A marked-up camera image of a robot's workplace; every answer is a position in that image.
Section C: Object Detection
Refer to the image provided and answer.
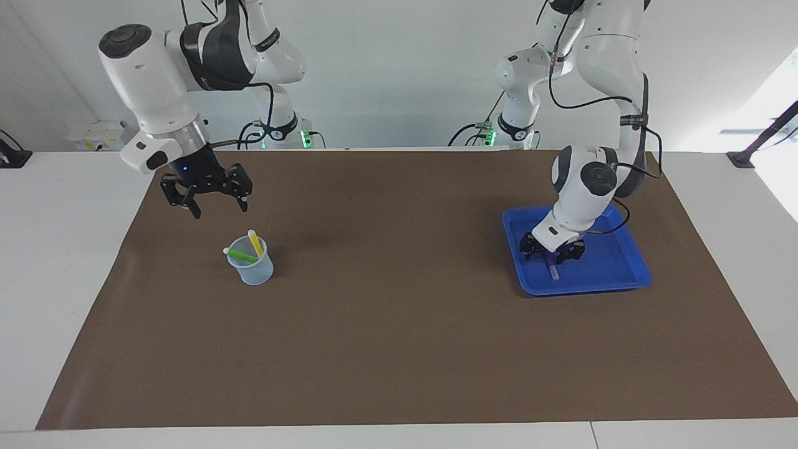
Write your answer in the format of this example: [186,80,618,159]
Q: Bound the translucent plastic cup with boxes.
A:
[226,234,275,286]

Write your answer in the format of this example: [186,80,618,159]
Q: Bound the black clamp bracket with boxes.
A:
[0,130,33,169]

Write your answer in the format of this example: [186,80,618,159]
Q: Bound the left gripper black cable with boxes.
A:
[539,0,664,236]

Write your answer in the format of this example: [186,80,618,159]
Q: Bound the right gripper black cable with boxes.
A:
[209,81,276,150]

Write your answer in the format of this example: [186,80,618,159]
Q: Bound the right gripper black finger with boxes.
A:
[161,175,203,220]
[228,163,253,213]

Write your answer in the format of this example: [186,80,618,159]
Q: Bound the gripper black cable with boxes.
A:
[209,81,276,150]
[539,0,664,236]

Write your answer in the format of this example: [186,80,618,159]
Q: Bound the white wall socket box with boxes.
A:
[67,120,135,152]

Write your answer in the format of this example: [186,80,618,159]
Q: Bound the blue plastic tray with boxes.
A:
[502,206,653,297]

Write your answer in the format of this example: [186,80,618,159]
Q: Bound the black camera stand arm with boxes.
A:
[726,100,798,169]

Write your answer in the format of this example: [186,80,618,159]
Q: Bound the brown table mat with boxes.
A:
[36,148,798,431]

